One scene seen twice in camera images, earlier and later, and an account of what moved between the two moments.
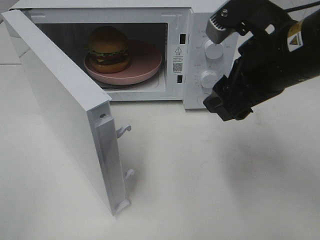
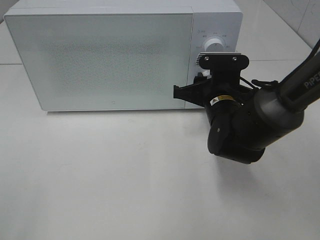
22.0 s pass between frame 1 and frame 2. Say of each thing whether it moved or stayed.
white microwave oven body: stayed
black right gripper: moved
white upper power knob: stayed
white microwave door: moved
